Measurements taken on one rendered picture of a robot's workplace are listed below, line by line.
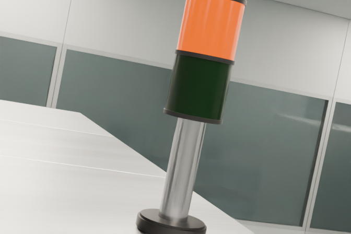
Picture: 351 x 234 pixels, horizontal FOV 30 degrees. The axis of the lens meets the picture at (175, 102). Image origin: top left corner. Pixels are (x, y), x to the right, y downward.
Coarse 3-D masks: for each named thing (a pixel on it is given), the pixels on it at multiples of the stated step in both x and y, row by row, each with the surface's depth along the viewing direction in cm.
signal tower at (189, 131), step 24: (240, 0) 53; (192, 120) 52; (216, 120) 53; (192, 144) 54; (168, 168) 55; (192, 168) 54; (168, 192) 54; (192, 192) 55; (144, 216) 54; (168, 216) 54; (192, 216) 57
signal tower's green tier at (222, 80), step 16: (176, 64) 54; (192, 64) 52; (208, 64) 52; (224, 64) 53; (176, 80) 53; (192, 80) 52; (208, 80) 52; (224, 80) 53; (176, 96) 53; (192, 96) 52; (208, 96) 52; (224, 96) 54; (192, 112) 52; (208, 112) 53
